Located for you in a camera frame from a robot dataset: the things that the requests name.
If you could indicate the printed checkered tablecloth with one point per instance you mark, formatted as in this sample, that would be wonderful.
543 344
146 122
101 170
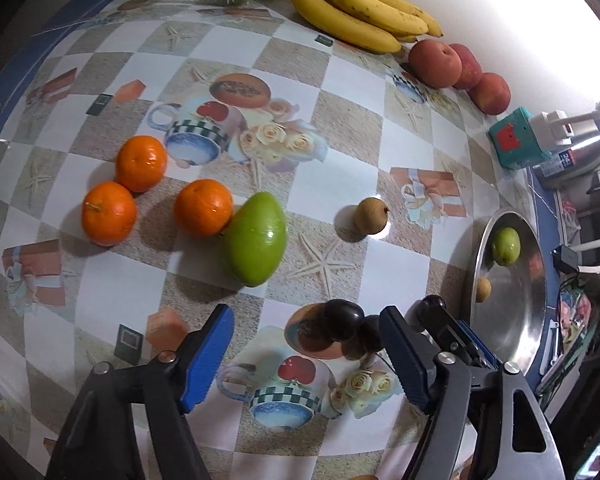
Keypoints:
345 80

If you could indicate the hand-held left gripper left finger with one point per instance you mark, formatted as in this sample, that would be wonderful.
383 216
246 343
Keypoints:
207 360

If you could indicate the dark plum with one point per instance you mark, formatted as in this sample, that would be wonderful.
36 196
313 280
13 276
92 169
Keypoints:
342 316
364 344

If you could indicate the floral cloth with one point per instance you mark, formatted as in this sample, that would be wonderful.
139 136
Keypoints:
575 310

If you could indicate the steel thermos jug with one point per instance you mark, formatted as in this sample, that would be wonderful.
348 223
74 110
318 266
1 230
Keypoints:
580 155

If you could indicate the black power adapter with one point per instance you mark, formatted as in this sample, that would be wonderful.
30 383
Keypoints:
566 258

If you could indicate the steel bowl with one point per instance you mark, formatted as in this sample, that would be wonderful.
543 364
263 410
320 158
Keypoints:
520 310

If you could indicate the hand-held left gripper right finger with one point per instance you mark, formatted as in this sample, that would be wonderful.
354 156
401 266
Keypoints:
405 360

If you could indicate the red apple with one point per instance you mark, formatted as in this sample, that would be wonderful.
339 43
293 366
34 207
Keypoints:
471 67
434 64
490 94

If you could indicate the orange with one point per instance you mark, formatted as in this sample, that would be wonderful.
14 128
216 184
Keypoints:
141 163
109 213
203 207

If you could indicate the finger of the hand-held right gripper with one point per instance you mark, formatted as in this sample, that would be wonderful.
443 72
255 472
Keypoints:
432 310

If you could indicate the small green fruit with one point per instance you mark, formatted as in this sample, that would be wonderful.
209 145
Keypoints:
505 245

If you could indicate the brown longan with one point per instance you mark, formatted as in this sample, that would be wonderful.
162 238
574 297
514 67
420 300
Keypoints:
483 289
371 215

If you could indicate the green mango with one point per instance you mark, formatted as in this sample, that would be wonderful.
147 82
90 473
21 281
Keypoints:
255 240

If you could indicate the white lamp pole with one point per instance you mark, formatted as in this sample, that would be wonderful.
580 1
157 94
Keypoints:
585 116

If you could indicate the teal basket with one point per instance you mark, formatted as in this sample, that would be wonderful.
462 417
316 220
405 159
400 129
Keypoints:
510 140

